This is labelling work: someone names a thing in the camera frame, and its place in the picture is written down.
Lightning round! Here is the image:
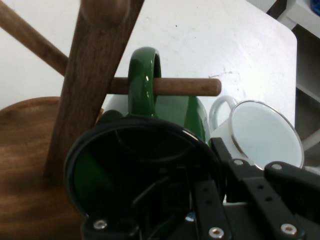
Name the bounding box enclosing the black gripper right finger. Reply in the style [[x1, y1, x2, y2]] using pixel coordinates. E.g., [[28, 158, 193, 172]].
[[211, 136, 320, 240]]

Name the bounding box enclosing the brown wooden mug tree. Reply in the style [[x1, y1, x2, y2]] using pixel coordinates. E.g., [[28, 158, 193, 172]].
[[0, 0, 222, 240]]

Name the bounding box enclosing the green enamel mug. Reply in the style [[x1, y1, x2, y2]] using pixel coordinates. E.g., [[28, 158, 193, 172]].
[[63, 46, 227, 240]]

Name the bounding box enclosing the white enamel mug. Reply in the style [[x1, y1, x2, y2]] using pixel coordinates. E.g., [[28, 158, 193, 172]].
[[208, 95, 305, 169]]

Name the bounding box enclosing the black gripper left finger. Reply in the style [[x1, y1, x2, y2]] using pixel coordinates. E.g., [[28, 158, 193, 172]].
[[79, 173, 234, 240]]

